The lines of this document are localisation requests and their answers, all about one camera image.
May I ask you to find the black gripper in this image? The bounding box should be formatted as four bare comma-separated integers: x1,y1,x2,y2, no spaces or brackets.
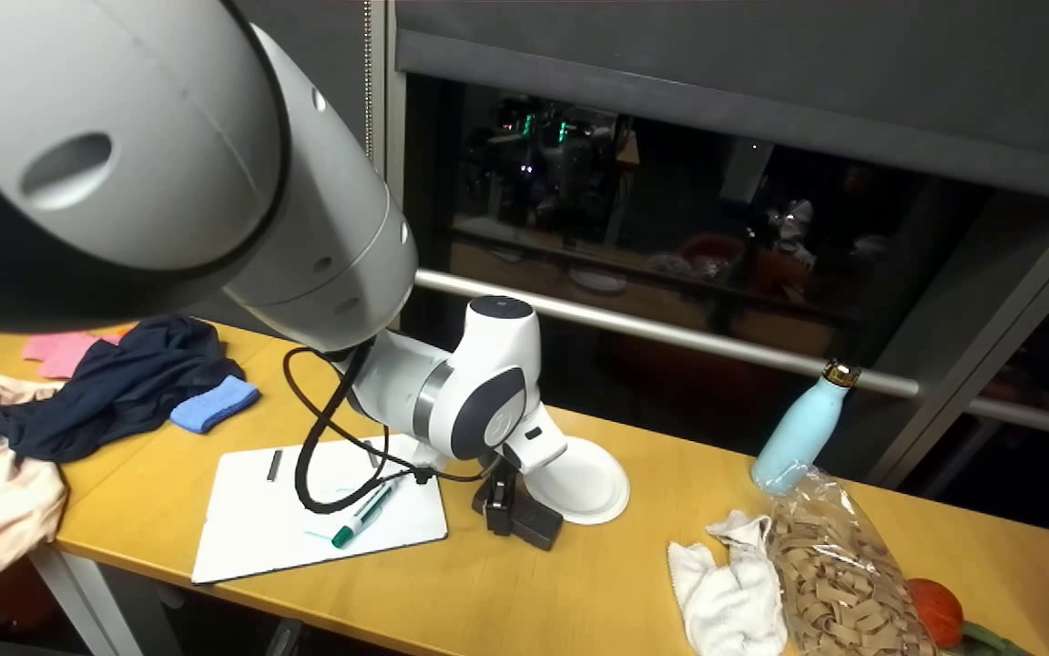
469,445,529,538

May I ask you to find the green whiteboard marker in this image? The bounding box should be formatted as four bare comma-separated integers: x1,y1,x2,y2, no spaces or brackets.
328,477,407,555

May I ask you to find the white round plate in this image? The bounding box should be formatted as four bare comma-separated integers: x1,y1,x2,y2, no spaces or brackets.
521,433,635,527

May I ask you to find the white paper sheet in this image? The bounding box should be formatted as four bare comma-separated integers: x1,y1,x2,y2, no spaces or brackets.
191,433,453,589

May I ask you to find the white crumpled cloth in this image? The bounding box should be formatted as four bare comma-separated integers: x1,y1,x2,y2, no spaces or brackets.
668,507,792,656

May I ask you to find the metal handrail bar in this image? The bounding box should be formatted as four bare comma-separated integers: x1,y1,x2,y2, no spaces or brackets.
411,267,1049,449

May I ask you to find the blue sponge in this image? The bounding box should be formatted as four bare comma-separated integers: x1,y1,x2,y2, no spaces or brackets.
167,373,264,437

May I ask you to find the light blue bottle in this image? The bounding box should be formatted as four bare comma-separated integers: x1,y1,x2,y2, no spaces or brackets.
751,360,859,500

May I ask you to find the navy blue cloth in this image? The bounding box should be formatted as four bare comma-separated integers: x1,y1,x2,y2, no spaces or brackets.
0,313,247,467

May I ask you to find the grey table leg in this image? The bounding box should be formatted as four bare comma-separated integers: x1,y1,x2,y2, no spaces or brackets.
30,543,116,656

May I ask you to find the red tomato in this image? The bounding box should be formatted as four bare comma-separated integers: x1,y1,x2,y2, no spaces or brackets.
903,577,969,652

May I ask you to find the pink pad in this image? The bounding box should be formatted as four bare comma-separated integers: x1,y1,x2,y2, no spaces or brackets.
20,329,102,382

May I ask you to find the grey roller blind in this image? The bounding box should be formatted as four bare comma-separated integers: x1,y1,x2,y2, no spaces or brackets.
393,0,1049,212

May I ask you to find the green vegetable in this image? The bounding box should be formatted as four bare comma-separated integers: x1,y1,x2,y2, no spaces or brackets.
957,618,1031,656

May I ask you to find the grey window mullion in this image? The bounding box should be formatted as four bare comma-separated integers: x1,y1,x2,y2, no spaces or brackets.
869,207,1049,488

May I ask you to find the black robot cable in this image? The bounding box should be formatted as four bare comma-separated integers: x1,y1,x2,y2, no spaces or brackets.
280,341,486,517

